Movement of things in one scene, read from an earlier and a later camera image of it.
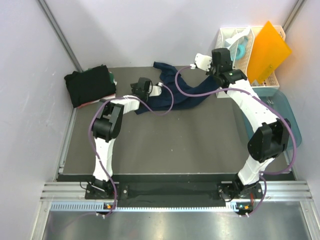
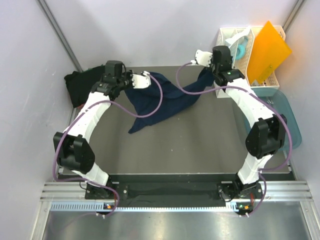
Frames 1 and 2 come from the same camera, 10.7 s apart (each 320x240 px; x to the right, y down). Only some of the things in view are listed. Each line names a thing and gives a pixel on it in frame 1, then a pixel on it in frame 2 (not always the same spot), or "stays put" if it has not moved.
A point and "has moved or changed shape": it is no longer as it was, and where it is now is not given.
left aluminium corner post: (54, 21) stays put
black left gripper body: (133, 86) → (125, 81)
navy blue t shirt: (178, 93) has moved or changed shape
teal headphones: (240, 51) stays put
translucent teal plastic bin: (278, 100) stays put
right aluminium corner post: (292, 14) stays put
